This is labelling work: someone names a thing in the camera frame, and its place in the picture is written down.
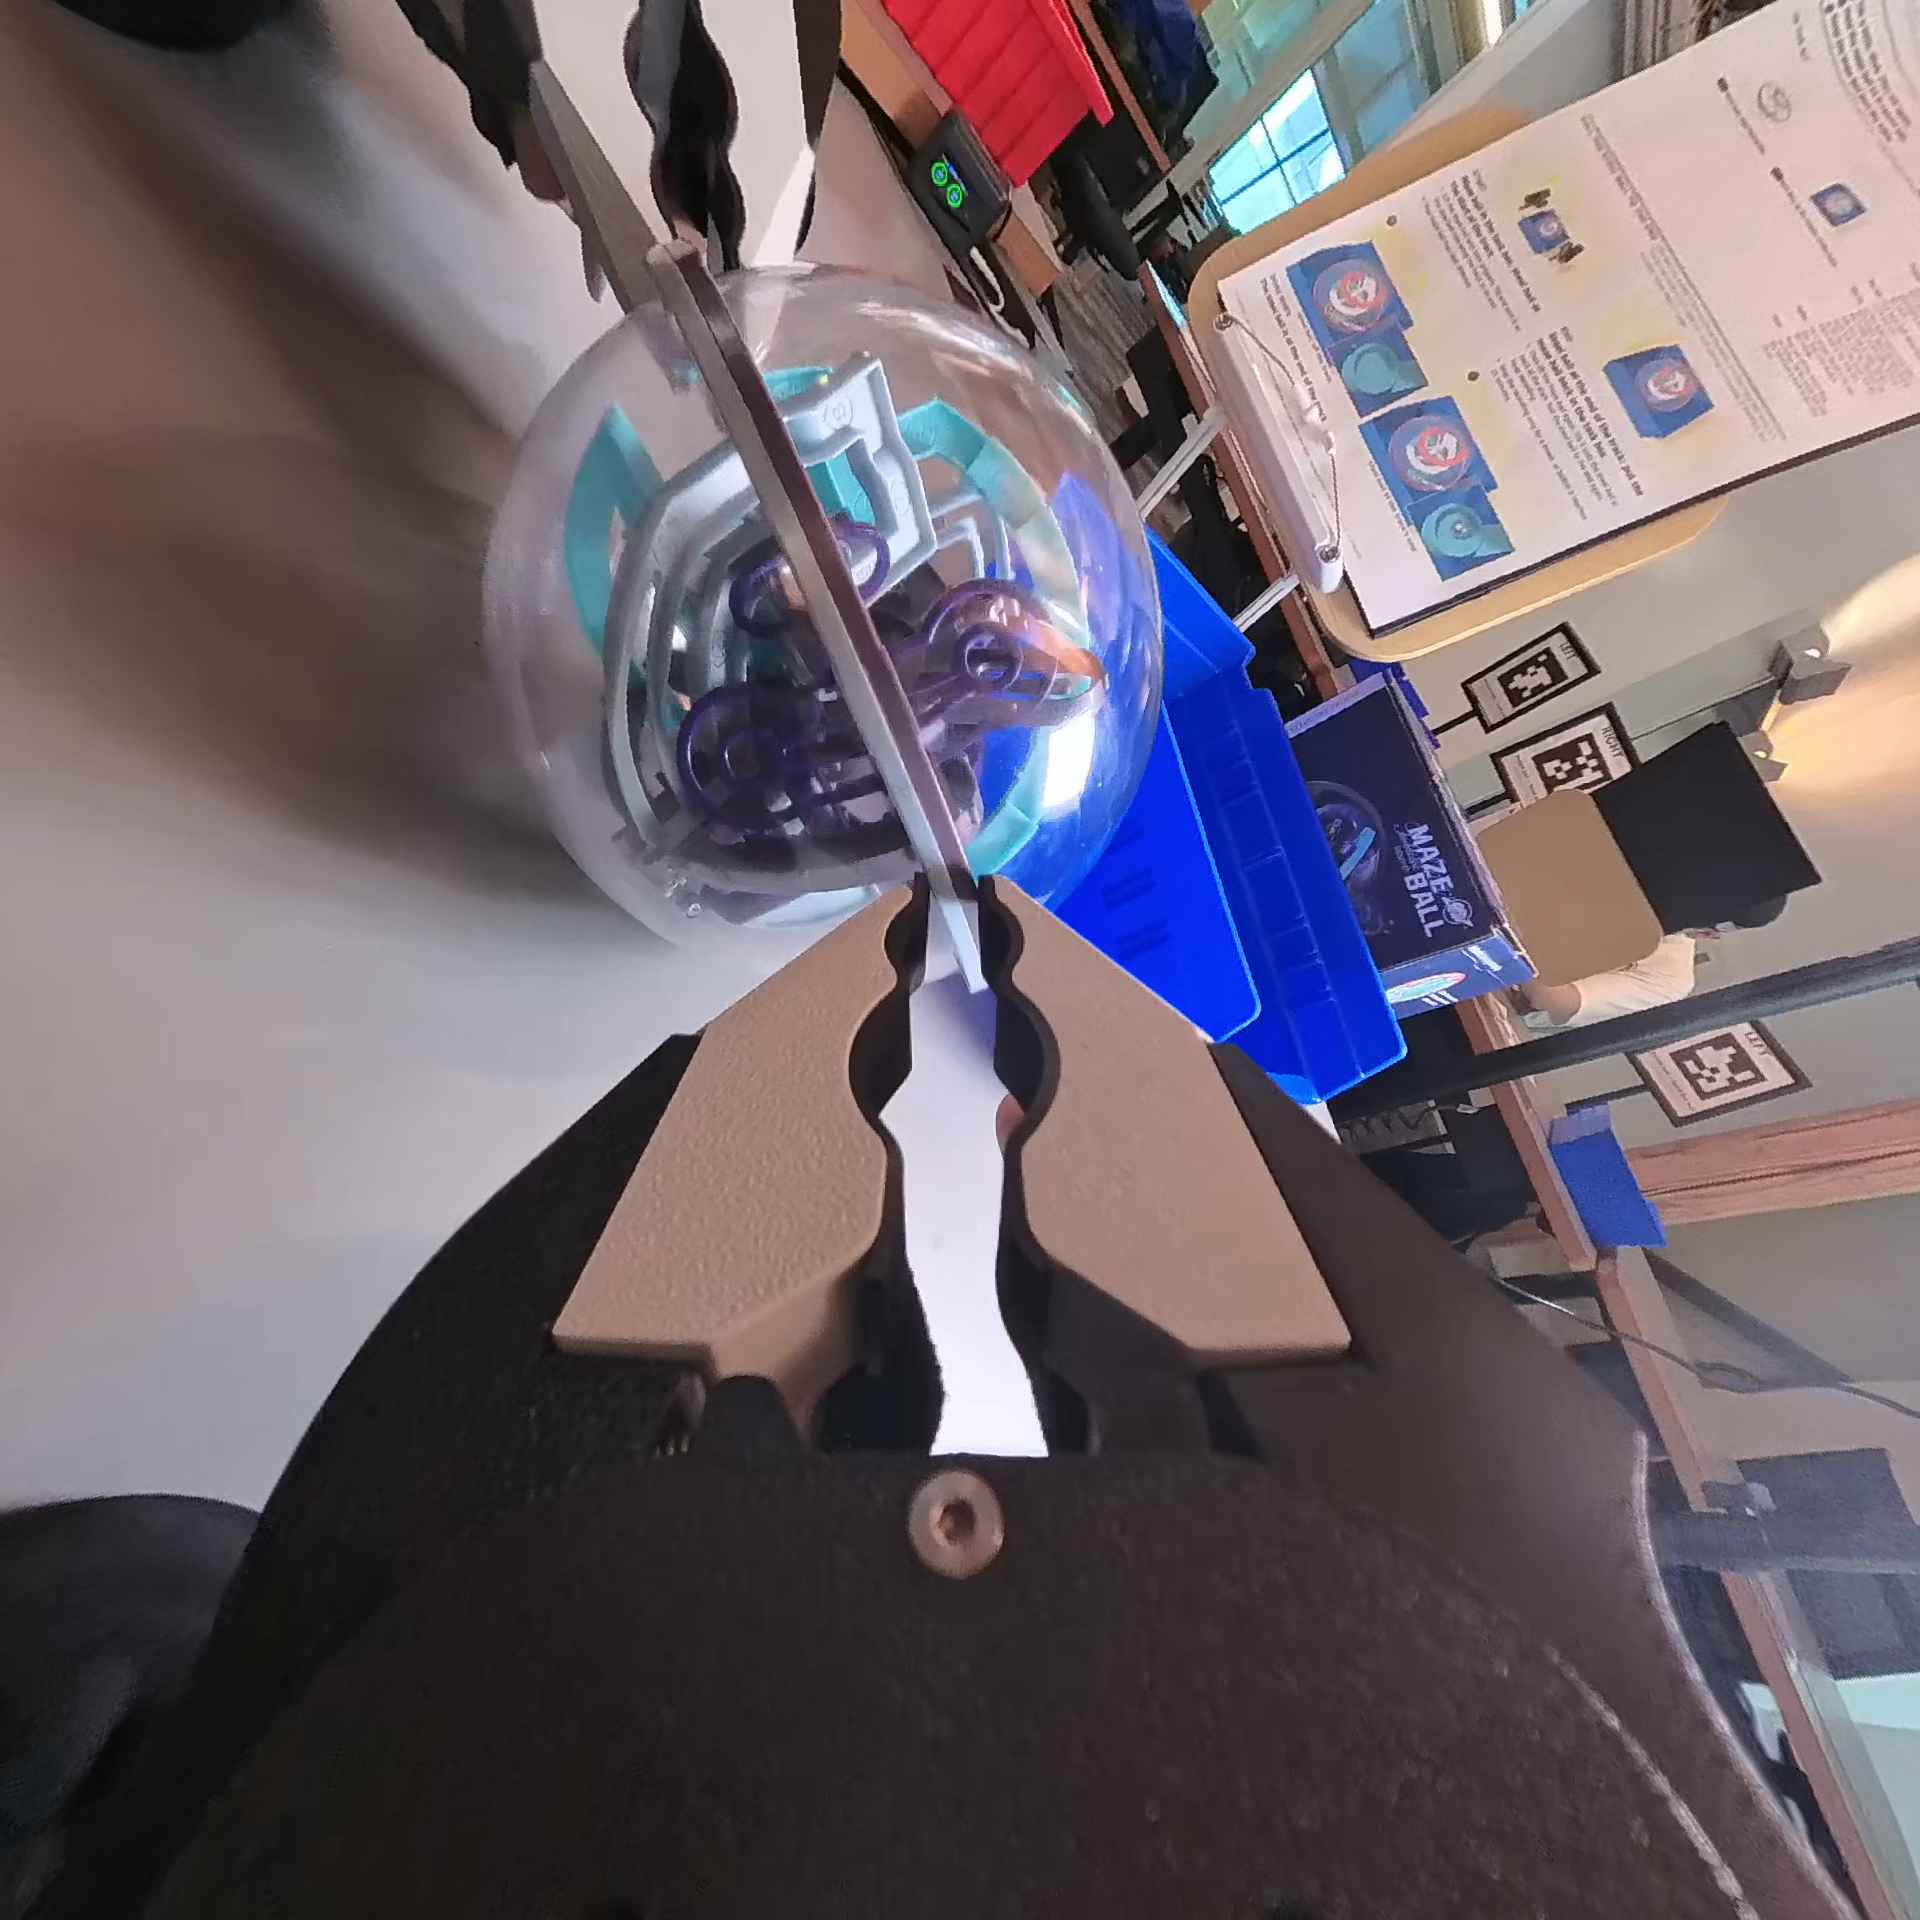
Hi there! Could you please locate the black white fiducial tag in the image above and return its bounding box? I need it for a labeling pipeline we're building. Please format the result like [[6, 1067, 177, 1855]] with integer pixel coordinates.
[[1491, 706, 1636, 806], [1626, 1018, 1812, 1127], [1464, 621, 1594, 735]]

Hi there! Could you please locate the black charger green display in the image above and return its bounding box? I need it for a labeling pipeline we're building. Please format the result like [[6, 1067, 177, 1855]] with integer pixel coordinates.
[[909, 106, 1011, 240]]

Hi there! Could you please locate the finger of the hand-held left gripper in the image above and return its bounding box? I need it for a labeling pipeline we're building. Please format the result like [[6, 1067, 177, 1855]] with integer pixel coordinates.
[[497, 0, 673, 292], [631, 0, 759, 272]]

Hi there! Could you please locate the printed instruction sheet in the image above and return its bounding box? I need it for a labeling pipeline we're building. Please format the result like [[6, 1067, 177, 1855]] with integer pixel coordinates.
[[1210, 0, 1920, 641]]

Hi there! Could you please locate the blue plastic bin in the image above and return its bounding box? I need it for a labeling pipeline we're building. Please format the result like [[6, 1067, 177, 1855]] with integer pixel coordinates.
[[997, 526, 1409, 1112]]

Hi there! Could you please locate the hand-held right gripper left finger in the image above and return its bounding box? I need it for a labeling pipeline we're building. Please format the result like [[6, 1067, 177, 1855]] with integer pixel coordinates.
[[553, 880, 922, 1445]]

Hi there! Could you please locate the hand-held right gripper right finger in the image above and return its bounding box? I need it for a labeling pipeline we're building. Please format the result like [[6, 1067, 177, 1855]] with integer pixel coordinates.
[[984, 876, 1355, 1454]]

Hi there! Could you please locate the clear maze ball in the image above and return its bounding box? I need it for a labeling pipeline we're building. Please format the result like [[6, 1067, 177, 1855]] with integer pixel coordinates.
[[483, 247, 1161, 1000]]

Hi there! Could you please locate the red plastic bin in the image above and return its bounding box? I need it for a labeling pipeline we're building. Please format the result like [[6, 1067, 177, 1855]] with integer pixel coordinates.
[[877, 0, 1114, 189]]

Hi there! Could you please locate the black metal pole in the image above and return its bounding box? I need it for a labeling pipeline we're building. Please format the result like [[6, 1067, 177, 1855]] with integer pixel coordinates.
[[1393, 934, 1920, 1112]]

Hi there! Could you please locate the dark blue cardboard box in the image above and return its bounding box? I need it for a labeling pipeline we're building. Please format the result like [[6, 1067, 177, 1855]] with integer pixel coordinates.
[[1286, 677, 1537, 1025]]

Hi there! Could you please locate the white page holder clip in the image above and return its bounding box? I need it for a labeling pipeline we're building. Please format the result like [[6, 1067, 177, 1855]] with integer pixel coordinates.
[[1219, 306, 1347, 598]]

